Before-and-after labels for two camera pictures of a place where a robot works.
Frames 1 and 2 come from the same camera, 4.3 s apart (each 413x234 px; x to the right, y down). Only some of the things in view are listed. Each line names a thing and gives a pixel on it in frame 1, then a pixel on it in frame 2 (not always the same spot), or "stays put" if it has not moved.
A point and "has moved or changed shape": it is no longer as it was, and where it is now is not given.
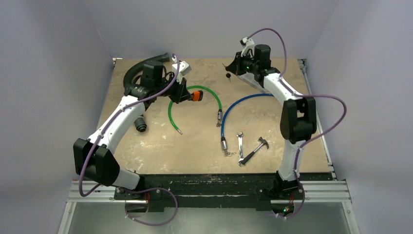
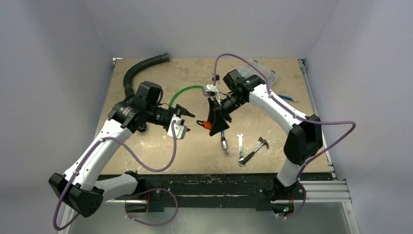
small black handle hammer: x=264 y=142 stays put
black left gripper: x=181 y=93 -> x=179 y=111
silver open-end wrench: x=241 y=148 stays put
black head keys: x=228 y=75 has moved or changed shape
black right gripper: x=235 y=66 -> x=218 y=110
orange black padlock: x=197 y=95 -> x=206 y=124
